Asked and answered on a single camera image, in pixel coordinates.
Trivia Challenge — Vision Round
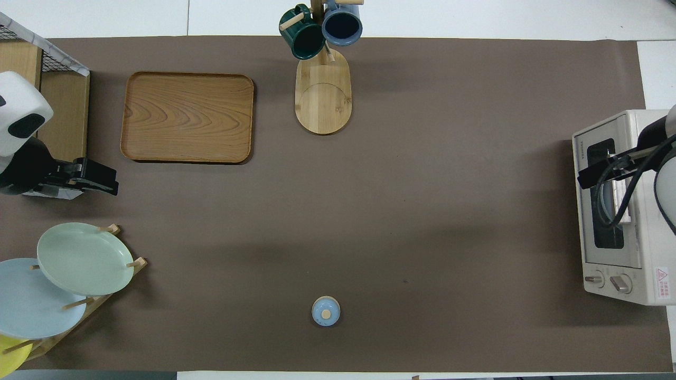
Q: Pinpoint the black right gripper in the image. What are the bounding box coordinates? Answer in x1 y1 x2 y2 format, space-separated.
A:
577 146 662 189

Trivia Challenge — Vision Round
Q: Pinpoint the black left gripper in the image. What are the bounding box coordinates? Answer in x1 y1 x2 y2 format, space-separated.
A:
37 157 120 197

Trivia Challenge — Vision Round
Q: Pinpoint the beige toaster oven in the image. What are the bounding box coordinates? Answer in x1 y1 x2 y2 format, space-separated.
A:
572 109 676 307

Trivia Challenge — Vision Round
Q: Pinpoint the marble patterned panel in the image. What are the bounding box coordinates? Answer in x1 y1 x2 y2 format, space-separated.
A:
0 12 90 78
23 187 85 201

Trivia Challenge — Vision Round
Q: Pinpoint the wooden shelf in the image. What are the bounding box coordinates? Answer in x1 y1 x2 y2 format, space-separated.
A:
0 40 91 191

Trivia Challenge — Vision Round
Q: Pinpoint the pale green plate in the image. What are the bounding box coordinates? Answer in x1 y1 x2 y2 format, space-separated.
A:
36 222 135 297

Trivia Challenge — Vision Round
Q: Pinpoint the rectangular wooden tray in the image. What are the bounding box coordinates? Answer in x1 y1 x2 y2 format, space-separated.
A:
120 71 255 165

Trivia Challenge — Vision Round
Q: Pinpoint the wooden plate rack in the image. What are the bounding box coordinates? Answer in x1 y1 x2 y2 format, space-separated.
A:
21 224 148 363

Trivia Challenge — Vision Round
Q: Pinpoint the light blue racked plate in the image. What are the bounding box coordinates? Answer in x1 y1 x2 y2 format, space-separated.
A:
0 258 88 340

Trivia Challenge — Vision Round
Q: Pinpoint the yellow plate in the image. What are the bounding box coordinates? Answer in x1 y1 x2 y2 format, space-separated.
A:
0 333 33 373

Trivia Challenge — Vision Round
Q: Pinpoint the brown table mat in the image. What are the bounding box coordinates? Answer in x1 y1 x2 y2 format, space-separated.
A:
0 35 674 373

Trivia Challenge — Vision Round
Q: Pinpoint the wooden mug tree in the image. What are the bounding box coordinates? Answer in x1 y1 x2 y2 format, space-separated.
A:
280 0 365 136

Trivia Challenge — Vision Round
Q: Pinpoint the dark green mug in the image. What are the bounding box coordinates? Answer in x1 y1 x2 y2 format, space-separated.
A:
279 4 327 60

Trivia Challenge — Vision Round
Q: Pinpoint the small blue jar wooden lid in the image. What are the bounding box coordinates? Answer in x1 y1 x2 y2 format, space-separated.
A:
312 296 341 327

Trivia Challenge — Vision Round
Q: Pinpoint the blue mug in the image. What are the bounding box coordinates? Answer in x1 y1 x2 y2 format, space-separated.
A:
322 0 364 46

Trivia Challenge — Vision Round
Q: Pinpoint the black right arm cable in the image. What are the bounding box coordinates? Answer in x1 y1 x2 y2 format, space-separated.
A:
595 134 676 229

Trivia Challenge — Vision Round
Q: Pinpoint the black wire basket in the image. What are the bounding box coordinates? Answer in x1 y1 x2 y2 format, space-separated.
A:
0 24 72 73

